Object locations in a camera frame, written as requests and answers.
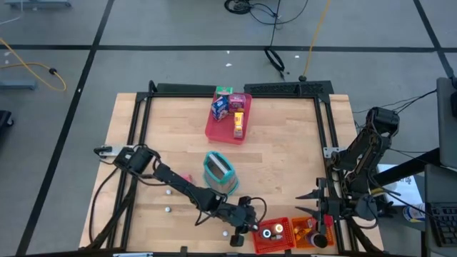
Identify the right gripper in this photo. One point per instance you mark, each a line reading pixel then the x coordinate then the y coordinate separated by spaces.
pixel 335 207

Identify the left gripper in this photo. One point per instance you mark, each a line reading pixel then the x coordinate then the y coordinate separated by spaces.
pixel 244 219

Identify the orange-cap dropper bottle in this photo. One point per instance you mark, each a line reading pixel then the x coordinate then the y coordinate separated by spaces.
pixel 278 228

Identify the purple spice jar black cap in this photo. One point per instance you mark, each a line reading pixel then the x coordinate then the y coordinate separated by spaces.
pixel 317 240

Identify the red Froot Loops cereal box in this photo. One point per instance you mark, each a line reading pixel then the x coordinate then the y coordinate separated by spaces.
pixel 188 177

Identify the pink plastic tray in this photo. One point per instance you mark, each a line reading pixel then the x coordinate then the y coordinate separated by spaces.
pixel 221 133

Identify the yellow Corn Pops cereal box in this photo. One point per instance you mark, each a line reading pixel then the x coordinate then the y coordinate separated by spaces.
pixel 238 125

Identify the blue Frosted Flakes cereal box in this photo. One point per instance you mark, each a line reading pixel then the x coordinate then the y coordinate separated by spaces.
pixel 219 107

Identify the magenta Raisin Bran cereal box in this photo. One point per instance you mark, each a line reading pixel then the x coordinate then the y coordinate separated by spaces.
pixel 237 103

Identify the green cereal box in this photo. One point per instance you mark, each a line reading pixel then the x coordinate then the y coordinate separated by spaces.
pixel 225 90

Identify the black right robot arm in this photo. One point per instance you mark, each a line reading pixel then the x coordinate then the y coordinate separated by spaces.
pixel 369 141

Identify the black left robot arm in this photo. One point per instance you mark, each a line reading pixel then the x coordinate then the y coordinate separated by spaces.
pixel 178 182

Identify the orange plastic basket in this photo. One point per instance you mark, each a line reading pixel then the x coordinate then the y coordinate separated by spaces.
pixel 332 241

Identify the red plastic basket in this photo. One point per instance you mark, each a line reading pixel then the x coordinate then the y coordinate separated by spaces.
pixel 289 243

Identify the white paper sheet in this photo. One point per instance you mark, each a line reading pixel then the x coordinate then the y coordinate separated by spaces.
pixel 407 189

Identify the black support beam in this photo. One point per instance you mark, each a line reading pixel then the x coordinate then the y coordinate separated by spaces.
pixel 410 167

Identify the white label strip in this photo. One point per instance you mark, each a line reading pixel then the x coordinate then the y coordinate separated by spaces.
pixel 132 255

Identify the black perforated panel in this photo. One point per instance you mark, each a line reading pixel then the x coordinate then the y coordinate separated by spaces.
pixel 285 88

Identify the gray desk surface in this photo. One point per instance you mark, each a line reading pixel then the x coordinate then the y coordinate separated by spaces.
pixel 439 185

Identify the black keyboard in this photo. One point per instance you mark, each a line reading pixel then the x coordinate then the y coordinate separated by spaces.
pixel 444 225

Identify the black flat panel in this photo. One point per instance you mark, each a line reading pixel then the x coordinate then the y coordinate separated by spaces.
pixel 185 88

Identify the gray rounded panel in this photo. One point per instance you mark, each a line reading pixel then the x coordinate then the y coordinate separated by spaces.
pixel 448 121

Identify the black floor object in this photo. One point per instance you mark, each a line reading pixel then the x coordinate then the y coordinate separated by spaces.
pixel 5 118

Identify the gray furniture foot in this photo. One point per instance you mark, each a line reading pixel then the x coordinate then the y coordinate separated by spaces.
pixel 18 84

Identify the gray furniture base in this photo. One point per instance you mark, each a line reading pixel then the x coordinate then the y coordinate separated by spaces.
pixel 35 3

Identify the small black post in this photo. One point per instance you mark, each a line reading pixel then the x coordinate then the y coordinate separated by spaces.
pixel 183 250

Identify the black metal table frame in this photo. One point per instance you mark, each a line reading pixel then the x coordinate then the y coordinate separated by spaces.
pixel 178 95

